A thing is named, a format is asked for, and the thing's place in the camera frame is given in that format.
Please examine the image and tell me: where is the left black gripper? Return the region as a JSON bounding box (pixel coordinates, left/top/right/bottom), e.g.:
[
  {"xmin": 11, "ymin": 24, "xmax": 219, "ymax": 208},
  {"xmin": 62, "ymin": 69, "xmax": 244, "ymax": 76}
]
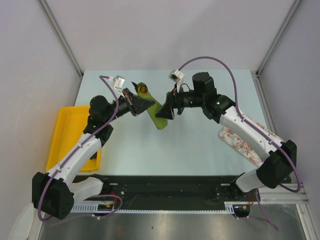
[{"xmin": 104, "ymin": 88, "xmax": 155, "ymax": 124}]

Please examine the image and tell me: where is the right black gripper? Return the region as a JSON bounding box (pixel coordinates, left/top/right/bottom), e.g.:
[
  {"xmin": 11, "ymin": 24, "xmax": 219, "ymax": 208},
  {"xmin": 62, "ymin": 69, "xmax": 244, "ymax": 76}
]
[{"xmin": 155, "ymin": 83, "xmax": 205, "ymax": 120}]

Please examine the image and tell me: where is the green paper napkin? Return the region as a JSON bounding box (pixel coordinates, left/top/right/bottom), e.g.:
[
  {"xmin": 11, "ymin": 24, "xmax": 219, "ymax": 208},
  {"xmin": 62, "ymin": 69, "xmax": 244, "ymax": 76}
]
[{"xmin": 134, "ymin": 91, "xmax": 169, "ymax": 130}]

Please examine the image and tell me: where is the iridescent blue knife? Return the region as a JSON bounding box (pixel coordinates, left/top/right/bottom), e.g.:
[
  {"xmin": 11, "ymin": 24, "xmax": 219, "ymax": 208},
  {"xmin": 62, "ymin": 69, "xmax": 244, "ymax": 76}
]
[{"xmin": 131, "ymin": 81, "xmax": 138, "ymax": 90}]

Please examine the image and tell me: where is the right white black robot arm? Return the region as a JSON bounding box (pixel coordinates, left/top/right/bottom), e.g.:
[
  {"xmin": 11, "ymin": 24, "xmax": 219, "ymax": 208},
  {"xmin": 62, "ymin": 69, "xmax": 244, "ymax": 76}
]
[{"xmin": 156, "ymin": 70, "xmax": 297, "ymax": 201}]

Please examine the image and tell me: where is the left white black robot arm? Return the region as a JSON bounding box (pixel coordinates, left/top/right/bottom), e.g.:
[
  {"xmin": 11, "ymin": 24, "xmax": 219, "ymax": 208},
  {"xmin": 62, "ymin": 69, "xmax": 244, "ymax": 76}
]
[{"xmin": 32, "ymin": 88, "xmax": 155, "ymax": 222}]

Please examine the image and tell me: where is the yellow plastic tray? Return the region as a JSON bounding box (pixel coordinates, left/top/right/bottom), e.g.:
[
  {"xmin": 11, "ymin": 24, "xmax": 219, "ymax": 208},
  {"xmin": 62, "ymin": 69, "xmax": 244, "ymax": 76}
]
[{"xmin": 46, "ymin": 105, "xmax": 90, "ymax": 171}]

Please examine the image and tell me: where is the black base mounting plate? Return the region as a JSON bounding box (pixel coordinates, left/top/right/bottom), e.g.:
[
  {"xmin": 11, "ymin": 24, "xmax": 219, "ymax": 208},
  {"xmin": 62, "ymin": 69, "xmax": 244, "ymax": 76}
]
[{"xmin": 74, "ymin": 174, "xmax": 261, "ymax": 211}]

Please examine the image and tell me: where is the floral patterned tray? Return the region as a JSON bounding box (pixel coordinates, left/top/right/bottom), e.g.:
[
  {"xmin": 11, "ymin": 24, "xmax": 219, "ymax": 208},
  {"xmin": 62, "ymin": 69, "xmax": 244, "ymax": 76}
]
[{"xmin": 218, "ymin": 126, "xmax": 264, "ymax": 167}]

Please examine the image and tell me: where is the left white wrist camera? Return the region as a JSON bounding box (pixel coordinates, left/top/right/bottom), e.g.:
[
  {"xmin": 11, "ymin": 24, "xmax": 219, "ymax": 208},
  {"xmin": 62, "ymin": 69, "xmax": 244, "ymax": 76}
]
[{"xmin": 113, "ymin": 75, "xmax": 126, "ymax": 96}]

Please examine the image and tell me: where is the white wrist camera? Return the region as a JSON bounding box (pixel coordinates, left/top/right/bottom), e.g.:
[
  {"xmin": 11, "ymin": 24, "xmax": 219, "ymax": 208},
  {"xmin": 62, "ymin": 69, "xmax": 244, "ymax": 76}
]
[
  {"xmin": 113, "ymin": 75, "xmax": 126, "ymax": 96},
  {"xmin": 168, "ymin": 69, "xmax": 185, "ymax": 93}
]

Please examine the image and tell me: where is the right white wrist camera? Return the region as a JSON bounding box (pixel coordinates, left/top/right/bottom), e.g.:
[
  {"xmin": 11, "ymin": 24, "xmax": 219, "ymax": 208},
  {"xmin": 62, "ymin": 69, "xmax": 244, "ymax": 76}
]
[{"xmin": 168, "ymin": 69, "xmax": 185, "ymax": 93}]

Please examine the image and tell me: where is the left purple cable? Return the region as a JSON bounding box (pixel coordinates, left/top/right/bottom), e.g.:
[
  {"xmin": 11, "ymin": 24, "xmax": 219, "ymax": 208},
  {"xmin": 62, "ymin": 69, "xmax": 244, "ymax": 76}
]
[{"xmin": 36, "ymin": 74, "xmax": 124, "ymax": 227}]

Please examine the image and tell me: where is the purple cable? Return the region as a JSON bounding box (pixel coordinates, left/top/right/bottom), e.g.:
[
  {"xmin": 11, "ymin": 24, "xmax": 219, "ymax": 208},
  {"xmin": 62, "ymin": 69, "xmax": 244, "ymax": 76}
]
[
  {"xmin": 36, "ymin": 74, "xmax": 124, "ymax": 227},
  {"xmin": 177, "ymin": 55, "xmax": 304, "ymax": 231}
]

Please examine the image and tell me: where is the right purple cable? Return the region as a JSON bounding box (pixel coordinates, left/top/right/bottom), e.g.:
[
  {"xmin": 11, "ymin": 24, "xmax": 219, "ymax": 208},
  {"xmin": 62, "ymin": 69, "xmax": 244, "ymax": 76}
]
[{"xmin": 177, "ymin": 55, "xmax": 304, "ymax": 231}]

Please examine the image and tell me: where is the right aluminium corner post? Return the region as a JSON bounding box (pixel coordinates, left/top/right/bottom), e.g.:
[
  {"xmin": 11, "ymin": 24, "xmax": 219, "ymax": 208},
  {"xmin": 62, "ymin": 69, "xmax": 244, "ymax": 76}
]
[{"xmin": 256, "ymin": 0, "xmax": 303, "ymax": 76}]

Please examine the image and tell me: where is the aluminium corner post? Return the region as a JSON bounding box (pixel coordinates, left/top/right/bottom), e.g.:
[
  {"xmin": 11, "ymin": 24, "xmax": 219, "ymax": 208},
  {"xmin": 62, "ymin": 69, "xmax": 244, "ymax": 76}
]
[
  {"xmin": 256, "ymin": 0, "xmax": 303, "ymax": 76},
  {"xmin": 36, "ymin": 0, "xmax": 84, "ymax": 79}
]

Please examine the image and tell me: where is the white slotted cable duct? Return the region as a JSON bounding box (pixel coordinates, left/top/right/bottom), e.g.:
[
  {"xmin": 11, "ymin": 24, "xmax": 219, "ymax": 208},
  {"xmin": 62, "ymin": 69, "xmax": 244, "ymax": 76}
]
[{"xmin": 71, "ymin": 201, "xmax": 250, "ymax": 215}]

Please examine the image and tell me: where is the left aluminium corner post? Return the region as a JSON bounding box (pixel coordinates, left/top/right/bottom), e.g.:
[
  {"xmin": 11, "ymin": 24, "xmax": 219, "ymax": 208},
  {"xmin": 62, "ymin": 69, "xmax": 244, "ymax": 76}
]
[{"xmin": 36, "ymin": 0, "xmax": 84, "ymax": 79}]

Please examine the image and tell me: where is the aluminium frame rail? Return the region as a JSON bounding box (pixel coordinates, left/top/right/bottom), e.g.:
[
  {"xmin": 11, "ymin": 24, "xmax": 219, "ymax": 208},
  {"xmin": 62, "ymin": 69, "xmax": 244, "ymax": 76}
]
[{"xmin": 34, "ymin": 182, "xmax": 320, "ymax": 240}]

